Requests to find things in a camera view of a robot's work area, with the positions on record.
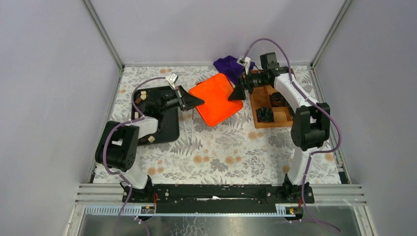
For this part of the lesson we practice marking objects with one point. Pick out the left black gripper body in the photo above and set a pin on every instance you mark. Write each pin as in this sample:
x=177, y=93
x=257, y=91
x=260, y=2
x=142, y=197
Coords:
x=173, y=100

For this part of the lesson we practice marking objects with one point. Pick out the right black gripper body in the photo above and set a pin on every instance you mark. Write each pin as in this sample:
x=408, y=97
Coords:
x=251, y=81

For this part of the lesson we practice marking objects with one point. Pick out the orange box lid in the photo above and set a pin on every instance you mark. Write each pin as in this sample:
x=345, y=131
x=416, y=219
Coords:
x=215, y=92

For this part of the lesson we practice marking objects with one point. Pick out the white handled metal tongs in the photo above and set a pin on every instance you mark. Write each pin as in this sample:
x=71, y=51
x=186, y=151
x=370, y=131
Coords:
x=188, y=120

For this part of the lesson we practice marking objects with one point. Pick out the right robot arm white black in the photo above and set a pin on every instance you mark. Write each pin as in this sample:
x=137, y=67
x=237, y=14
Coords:
x=311, y=123

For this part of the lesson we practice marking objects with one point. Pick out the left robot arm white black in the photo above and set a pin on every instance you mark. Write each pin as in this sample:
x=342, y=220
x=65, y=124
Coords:
x=154, y=119

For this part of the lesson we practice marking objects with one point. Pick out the wooden compartment organizer box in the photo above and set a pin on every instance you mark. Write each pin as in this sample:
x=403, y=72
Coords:
x=260, y=98

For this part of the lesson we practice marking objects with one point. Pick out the purple cloth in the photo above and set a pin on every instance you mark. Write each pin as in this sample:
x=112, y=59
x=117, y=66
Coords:
x=230, y=67

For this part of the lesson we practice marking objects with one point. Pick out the black plastic tray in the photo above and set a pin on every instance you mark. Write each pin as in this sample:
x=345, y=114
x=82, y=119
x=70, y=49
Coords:
x=168, y=121

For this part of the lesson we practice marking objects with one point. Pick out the dark rolled tie middle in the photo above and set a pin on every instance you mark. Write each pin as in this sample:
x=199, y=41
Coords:
x=277, y=100

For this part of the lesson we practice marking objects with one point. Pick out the dark rolled tie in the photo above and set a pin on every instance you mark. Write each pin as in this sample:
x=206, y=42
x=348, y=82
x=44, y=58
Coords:
x=264, y=114
x=277, y=100

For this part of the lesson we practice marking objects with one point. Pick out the dark rolled tie left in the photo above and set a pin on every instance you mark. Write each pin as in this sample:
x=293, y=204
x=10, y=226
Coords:
x=264, y=114

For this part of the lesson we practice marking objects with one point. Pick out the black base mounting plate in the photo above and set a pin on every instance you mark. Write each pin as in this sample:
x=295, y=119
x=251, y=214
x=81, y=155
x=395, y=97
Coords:
x=206, y=198

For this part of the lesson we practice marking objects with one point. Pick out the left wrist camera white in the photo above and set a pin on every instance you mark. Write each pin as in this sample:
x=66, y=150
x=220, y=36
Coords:
x=171, y=80

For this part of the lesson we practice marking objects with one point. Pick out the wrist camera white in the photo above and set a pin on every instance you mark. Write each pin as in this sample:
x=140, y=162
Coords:
x=245, y=62
x=171, y=80

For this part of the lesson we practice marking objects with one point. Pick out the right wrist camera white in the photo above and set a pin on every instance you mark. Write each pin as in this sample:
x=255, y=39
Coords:
x=245, y=62

